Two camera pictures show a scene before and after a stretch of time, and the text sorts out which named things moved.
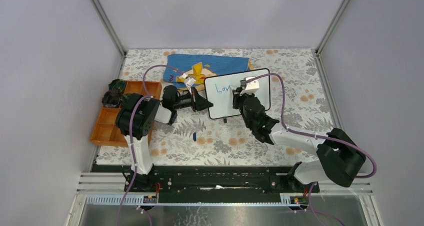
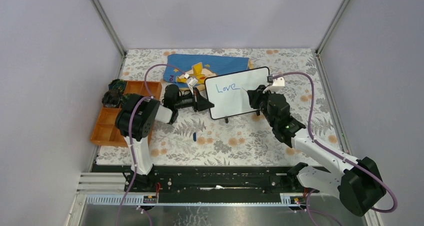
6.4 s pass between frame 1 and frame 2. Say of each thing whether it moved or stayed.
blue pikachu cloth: stayed
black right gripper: moved
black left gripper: stayed
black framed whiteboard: stayed
